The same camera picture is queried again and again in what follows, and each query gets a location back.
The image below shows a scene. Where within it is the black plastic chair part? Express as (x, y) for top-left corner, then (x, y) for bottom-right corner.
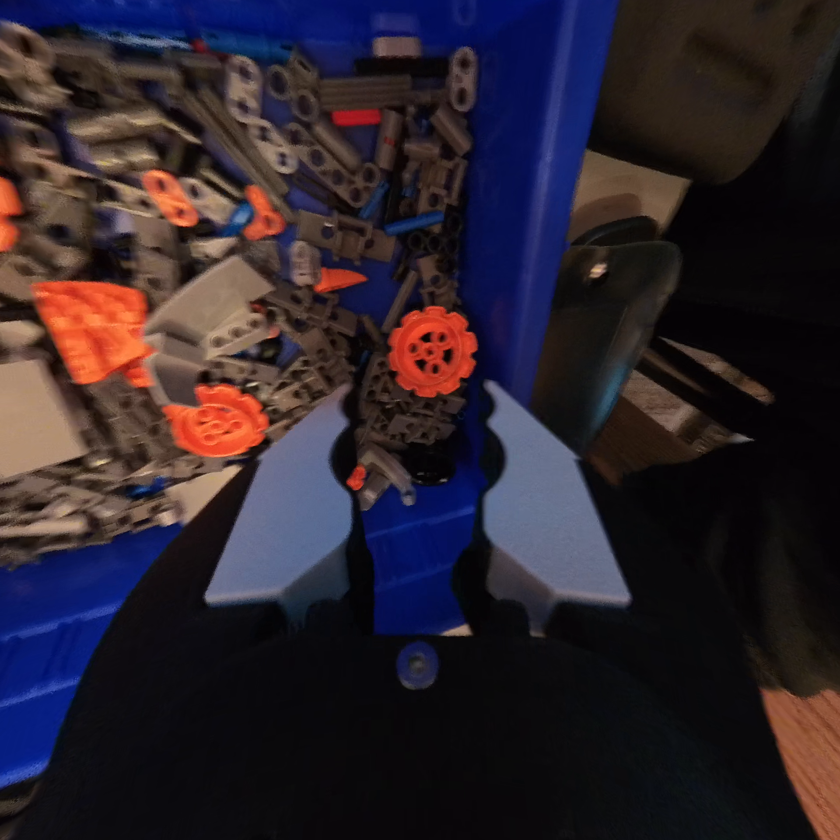
(535, 217), (683, 455)

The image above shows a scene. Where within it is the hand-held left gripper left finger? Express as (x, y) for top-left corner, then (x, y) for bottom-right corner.
(205, 384), (375, 635)

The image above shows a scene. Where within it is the blue plastic bin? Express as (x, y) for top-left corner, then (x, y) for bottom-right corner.
(0, 0), (621, 788)

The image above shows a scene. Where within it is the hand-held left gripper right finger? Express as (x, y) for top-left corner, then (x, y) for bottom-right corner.
(453, 381), (632, 637)

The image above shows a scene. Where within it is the pile of toy building parts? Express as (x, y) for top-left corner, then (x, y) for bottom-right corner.
(0, 20), (481, 572)

